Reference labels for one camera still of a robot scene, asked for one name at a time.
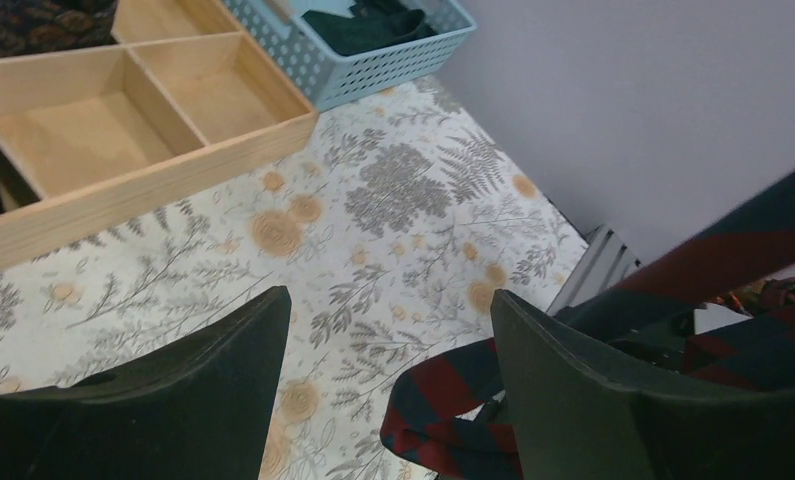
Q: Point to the wooden compartment tray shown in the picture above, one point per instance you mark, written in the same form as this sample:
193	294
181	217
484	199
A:
182	100

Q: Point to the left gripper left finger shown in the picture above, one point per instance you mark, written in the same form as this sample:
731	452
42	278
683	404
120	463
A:
197	408

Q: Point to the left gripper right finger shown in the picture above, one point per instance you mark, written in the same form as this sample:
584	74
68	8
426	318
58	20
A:
582	409

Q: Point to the red navy striped tie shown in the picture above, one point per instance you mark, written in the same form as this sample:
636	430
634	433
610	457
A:
450	414

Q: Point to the dark brown patterned rolled tie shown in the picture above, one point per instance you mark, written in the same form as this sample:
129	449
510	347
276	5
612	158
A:
40	26

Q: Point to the blue plastic basket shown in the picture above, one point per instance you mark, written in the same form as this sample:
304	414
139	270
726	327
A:
329	79

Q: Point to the dark green tie in basket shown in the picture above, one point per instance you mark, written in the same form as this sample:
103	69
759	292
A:
373	25

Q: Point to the orange black patterned tie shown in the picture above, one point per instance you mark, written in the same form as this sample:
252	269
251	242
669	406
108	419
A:
759	297

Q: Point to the floral table mat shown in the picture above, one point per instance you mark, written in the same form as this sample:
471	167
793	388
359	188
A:
391	231

